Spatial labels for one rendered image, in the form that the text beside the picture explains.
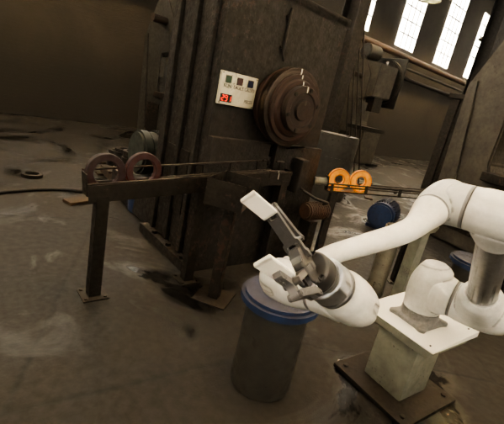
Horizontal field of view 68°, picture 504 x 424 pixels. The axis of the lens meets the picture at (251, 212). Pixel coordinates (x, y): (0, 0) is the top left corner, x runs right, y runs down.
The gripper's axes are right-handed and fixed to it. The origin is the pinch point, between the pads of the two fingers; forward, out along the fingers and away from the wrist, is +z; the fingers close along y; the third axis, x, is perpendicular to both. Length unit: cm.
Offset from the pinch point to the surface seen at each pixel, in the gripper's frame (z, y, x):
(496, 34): -671, 772, 378
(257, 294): -69, 38, -43
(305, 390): -114, 14, -56
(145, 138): -77, 231, -124
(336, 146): -299, 338, -19
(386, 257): -190, 98, -12
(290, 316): -74, 26, -35
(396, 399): -143, 6, -29
